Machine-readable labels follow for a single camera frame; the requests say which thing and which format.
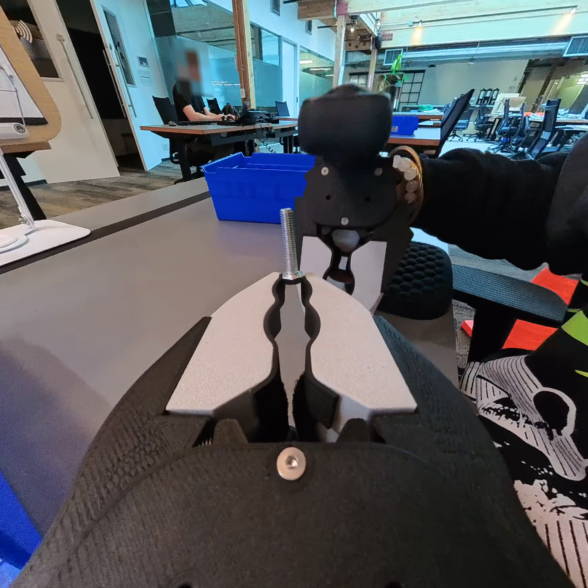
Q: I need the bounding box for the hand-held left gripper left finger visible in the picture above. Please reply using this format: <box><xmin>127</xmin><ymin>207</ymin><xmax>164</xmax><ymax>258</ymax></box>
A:
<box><xmin>166</xmin><ymin>272</ymin><xmax>288</xmax><ymax>432</ymax></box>

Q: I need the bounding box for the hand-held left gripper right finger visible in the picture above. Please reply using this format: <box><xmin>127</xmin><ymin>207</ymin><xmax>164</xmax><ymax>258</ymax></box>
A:
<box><xmin>299</xmin><ymin>272</ymin><xmax>417</xmax><ymax>432</ymax></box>

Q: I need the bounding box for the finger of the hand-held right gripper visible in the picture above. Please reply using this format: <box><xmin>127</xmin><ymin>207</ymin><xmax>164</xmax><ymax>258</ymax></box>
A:
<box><xmin>347</xmin><ymin>239</ymin><xmax>388</xmax><ymax>313</ymax></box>
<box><xmin>302</xmin><ymin>236</ymin><xmax>334</xmax><ymax>276</ymax></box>

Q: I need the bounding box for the long thin silver bolt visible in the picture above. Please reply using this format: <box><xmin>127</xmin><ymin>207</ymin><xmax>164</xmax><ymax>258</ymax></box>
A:
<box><xmin>281</xmin><ymin>208</ymin><xmax>302</xmax><ymax>282</ymax></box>

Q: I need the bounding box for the blue plastic bin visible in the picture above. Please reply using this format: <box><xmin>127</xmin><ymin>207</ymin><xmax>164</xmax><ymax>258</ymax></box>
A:
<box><xmin>204</xmin><ymin>152</ymin><xmax>318</xmax><ymax>224</ymax></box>
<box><xmin>0</xmin><ymin>471</ymin><xmax>42</xmax><ymax>570</ymax></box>
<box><xmin>391</xmin><ymin>112</ymin><xmax>420</xmax><ymax>136</ymax></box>

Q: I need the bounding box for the person's right forearm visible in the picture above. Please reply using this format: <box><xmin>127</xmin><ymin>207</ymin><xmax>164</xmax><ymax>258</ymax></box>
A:
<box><xmin>414</xmin><ymin>134</ymin><xmax>588</xmax><ymax>276</ymax></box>

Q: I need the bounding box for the black round cushion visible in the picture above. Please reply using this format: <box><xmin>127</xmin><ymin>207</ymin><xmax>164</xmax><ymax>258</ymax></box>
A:
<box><xmin>380</xmin><ymin>242</ymin><xmax>454</xmax><ymax>320</ymax></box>

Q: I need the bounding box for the wooden office desk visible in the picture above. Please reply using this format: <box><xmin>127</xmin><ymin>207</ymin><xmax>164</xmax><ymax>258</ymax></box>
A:
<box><xmin>386</xmin><ymin>127</ymin><xmax>443</xmax><ymax>152</ymax></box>
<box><xmin>140</xmin><ymin>120</ymin><xmax>299</xmax><ymax>180</ymax></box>

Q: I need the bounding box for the green plant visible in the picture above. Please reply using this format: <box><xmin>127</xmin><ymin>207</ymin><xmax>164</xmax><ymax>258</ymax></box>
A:
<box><xmin>384</xmin><ymin>54</ymin><xmax>405</xmax><ymax>88</ymax></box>

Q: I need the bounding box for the small red object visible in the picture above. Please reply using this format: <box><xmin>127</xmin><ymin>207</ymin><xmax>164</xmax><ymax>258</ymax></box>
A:
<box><xmin>460</xmin><ymin>267</ymin><xmax>588</xmax><ymax>352</ymax></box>

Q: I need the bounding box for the wooden pillar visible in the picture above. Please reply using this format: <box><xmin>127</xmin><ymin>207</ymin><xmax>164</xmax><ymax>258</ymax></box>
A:
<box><xmin>233</xmin><ymin>0</ymin><xmax>253</xmax><ymax>109</ymax></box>

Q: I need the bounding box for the black printed shirt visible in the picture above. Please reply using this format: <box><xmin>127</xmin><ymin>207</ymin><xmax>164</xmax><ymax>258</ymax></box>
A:
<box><xmin>460</xmin><ymin>276</ymin><xmax>588</xmax><ymax>588</ymax></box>

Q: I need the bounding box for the white sign stand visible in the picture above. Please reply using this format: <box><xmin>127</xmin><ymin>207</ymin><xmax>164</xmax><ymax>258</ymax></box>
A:
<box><xmin>0</xmin><ymin>152</ymin><xmax>91</xmax><ymax>267</ymax></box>

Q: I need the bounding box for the white bead bracelet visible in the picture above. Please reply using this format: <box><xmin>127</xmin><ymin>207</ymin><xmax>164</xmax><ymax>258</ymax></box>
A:
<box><xmin>394</xmin><ymin>152</ymin><xmax>423</xmax><ymax>221</ymax></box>

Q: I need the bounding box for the gold bracelet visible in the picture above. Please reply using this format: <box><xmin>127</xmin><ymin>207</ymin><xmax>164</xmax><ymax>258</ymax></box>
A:
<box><xmin>405</xmin><ymin>145</ymin><xmax>426</xmax><ymax>221</ymax></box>

